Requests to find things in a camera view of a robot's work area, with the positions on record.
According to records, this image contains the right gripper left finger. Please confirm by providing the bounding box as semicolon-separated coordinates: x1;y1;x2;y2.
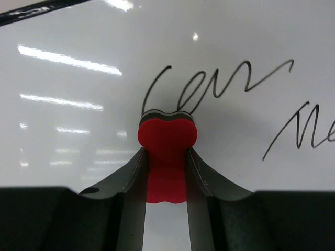
80;148;149;250

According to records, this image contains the white whiteboard black frame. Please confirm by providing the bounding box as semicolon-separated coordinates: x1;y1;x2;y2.
1;1;334;250

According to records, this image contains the red whiteboard eraser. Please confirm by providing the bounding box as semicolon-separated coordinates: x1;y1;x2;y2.
138;109;197;204

